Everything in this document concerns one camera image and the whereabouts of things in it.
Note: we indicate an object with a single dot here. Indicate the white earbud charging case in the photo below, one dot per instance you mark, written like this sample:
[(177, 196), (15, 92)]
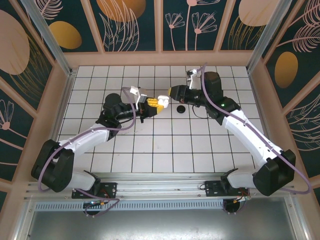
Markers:
[(163, 100)]

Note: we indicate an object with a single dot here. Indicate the black earbud charging case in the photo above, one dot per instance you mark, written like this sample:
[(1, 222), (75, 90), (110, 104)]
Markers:
[(180, 109)]

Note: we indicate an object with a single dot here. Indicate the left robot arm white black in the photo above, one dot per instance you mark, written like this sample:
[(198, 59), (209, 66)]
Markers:
[(85, 140)]

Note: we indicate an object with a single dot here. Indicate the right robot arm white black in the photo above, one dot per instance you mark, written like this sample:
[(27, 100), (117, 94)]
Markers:
[(250, 135)]

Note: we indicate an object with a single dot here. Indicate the small wiring connector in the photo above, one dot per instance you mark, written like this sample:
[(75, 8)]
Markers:
[(96, 204), (241, 199)]

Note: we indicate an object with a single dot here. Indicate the grey metal sheet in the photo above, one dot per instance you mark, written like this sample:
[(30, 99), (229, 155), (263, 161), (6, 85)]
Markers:
[(160, 225)]

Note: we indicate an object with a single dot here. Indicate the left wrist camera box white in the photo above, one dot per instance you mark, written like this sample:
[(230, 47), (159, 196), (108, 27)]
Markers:
[(142, 96)]

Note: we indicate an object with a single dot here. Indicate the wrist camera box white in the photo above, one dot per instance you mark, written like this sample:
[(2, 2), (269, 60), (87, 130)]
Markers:
[(142, 96), (193, 83)]

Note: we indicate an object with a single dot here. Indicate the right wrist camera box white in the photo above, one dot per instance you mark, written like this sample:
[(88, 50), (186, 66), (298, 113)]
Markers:
[(193, 83)]

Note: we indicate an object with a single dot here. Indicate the aluminium frame post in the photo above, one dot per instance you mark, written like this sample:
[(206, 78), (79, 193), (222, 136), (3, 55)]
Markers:
[(50, 37), (267, 35)]

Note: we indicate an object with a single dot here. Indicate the aluminium mounting rail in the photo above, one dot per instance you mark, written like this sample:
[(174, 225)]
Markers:
[(160, 185)]

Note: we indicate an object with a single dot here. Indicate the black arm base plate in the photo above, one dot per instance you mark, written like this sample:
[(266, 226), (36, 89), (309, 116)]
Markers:
[(110, 190), (215, 188)]

